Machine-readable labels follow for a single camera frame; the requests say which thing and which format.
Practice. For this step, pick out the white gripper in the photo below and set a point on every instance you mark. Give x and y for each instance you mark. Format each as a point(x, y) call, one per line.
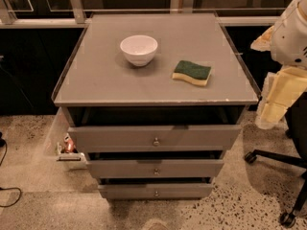
point(289, 42)

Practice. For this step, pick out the grey top drawer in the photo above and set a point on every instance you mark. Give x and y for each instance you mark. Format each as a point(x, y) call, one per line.
point(153, 138)

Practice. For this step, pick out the grey drawer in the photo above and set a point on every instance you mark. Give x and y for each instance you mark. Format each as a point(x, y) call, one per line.
point(158, 164)
point(155, 188)
point(153, 138)

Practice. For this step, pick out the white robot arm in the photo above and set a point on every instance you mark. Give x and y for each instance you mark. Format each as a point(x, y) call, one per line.
point(287, 42)

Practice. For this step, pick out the grey drawer cabinet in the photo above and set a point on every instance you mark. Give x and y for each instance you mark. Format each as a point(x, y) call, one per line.
point(100, 88)

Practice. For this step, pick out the grey bottom drawer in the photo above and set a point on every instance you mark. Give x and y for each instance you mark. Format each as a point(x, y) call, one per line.
point(155, 188)

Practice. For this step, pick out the grey middle drawer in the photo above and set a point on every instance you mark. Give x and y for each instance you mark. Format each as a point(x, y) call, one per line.
point(158, 164)

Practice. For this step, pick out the green and yellow sponge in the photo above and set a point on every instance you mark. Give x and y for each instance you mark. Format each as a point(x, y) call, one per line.
point(192, 73)

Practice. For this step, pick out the white ceramic bowl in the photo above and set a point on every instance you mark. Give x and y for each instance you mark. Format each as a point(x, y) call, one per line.
point(139, 50)

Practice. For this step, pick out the metal window railing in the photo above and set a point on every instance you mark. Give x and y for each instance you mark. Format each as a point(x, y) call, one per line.
point(77, 13)

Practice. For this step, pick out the orange snack packet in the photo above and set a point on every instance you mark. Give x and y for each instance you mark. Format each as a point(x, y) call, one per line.
point(69, 146)

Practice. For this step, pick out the clear plastic side bin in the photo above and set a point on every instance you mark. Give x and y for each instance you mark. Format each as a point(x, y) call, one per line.
point(59, 146)

